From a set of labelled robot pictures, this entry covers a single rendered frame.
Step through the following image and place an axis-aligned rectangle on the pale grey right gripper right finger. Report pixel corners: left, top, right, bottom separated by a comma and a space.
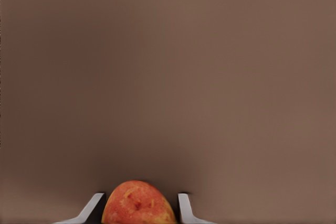
177, 193, 218, 224

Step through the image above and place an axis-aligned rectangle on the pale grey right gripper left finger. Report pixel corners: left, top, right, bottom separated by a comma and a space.
53, 193, 105, 224

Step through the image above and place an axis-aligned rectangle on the orange-red potato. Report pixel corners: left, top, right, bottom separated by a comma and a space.
101, 180, 177, 224

